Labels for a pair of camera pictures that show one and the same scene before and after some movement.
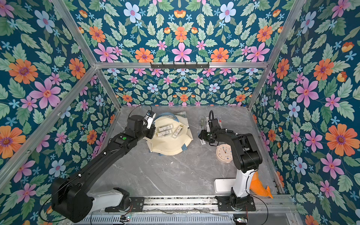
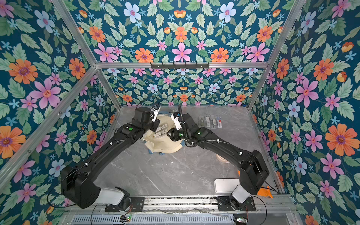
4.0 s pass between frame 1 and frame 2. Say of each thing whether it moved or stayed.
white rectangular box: stayed
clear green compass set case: stayed
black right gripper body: moved
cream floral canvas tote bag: stayed
